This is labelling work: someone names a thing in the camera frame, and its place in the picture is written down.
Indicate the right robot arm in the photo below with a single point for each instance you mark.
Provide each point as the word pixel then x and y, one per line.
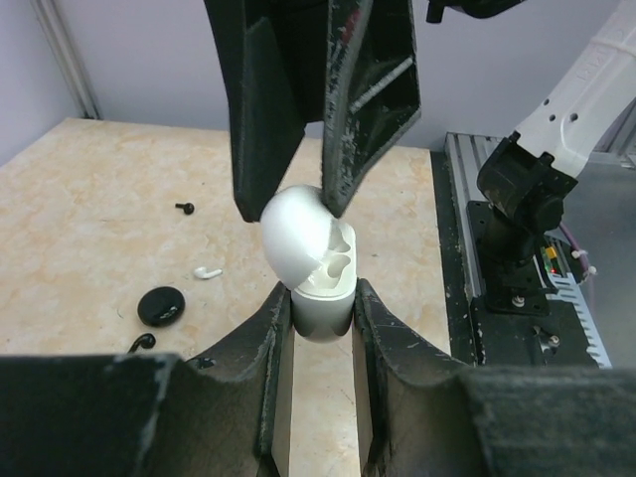
pixel 319 91

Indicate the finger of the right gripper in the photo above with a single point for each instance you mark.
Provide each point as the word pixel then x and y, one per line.
pixel 371 96
pixel 266 125

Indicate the black charging case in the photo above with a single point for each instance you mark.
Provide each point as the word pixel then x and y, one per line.
pixel 161 307

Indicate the white earbud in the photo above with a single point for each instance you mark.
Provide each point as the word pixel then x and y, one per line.
pixel 205 273

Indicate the white charging case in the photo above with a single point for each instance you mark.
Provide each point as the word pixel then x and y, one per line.
pixel 314 255

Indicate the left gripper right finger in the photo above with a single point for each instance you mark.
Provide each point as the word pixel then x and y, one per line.
pixel 421 412

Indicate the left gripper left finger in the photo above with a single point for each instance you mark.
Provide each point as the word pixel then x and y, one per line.
pixel 225 412

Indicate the grey cable duct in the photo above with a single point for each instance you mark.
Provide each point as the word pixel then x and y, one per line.
pixel 571 274

